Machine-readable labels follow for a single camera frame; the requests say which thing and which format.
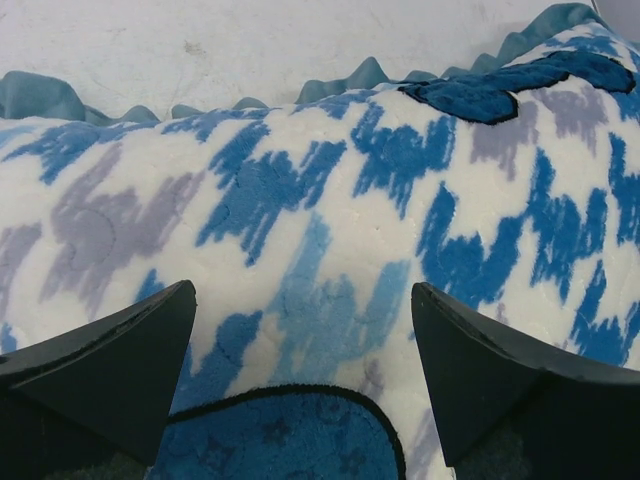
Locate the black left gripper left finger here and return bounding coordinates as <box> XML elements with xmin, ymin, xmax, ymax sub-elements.
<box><xmin>1</xmin><ymin>280</ymin><xmax>197</xmax><ymax>466</ymax></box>

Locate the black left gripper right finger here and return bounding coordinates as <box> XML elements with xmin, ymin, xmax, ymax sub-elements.
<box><xmin>411</xmin><ymin>283</ymin><xmax>639</xmax><ymax>468</ymax></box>

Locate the blue white plush pillowcase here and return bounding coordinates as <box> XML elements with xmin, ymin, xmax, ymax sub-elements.
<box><xmin>1</xmin><ymin>4</ymin><xmax>639</xmax><ymax>479</ymax></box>

